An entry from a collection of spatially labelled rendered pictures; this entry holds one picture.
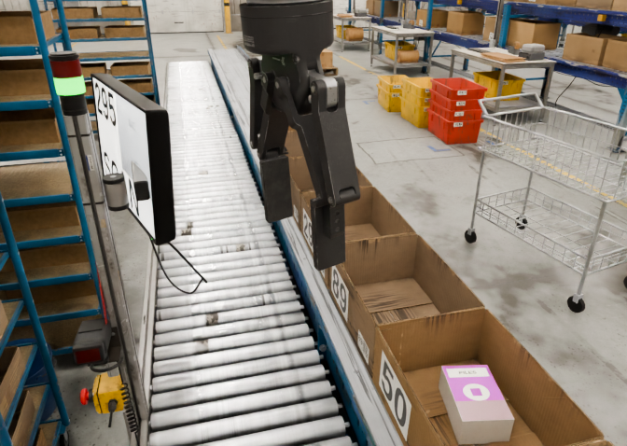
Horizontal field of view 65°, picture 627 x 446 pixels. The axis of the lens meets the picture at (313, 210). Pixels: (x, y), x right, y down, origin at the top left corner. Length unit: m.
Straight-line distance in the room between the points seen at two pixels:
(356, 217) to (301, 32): 1.59
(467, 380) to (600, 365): 1.80
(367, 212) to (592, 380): 1.48
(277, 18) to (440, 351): 1.07
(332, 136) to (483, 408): 0.90
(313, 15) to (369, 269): 1.26
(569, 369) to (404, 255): 1.49
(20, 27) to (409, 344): 1.84
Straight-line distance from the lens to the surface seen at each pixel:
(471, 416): 1.17
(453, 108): 5.81
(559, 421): 1.19
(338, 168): 0.39
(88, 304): 2.67
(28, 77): 2.35
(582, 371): 2.91
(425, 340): 1.29
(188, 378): 1.54
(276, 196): 0.52
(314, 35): 0.40
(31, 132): 2.39
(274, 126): 0.48
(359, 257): 1.55
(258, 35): 0.40
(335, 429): 1.38
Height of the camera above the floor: 1.80
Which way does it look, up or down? 26 degrees down
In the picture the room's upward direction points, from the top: straight up
